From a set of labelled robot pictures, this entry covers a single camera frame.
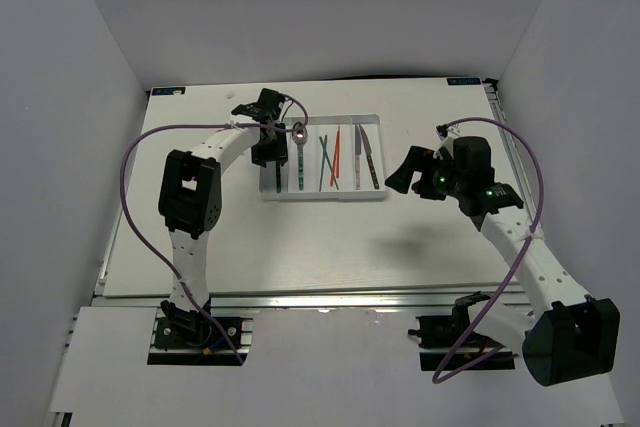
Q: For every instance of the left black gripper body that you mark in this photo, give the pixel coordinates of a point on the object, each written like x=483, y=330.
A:
x=270, y=149

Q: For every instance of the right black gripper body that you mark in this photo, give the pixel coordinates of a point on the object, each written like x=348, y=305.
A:
x=441, y=180

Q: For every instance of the fork with teal handle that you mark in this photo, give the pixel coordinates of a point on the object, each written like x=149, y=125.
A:
x=278, y=177

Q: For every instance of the spoon with teal handle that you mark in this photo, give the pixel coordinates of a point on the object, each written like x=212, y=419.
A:
x=299, y=137

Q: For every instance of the knife with dark handle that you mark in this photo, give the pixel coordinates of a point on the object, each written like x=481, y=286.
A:
x=368, y=153

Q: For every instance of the knife with pink handle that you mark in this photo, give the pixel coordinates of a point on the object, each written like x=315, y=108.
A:
x=357, y=156

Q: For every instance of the orange chopstick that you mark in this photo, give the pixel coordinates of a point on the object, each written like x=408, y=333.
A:
x=332, y=180
x=336, y=165

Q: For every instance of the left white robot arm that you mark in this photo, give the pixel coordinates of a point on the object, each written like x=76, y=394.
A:
x=190, y=199

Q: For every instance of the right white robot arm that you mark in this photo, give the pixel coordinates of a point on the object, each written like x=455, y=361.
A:
x=570, y=334

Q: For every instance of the white divided utensil tray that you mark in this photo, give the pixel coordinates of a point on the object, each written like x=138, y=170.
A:
x=320, y=126

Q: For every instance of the right corner label sticker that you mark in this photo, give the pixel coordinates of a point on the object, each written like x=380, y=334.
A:
x=463, y=81

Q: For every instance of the corner label sticker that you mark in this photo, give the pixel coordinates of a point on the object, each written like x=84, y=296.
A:
x=168, y=91
x=463, y=81

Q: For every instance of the left corner label sticker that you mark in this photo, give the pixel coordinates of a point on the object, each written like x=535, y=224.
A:
x=168, y=91

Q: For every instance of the aluminium rail frame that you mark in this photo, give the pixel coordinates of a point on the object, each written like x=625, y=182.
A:
x=400, y=250

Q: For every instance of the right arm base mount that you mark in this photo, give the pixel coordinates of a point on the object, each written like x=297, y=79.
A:
x=436, y=334

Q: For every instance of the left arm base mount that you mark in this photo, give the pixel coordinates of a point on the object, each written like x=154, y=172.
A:
x=187, y=338

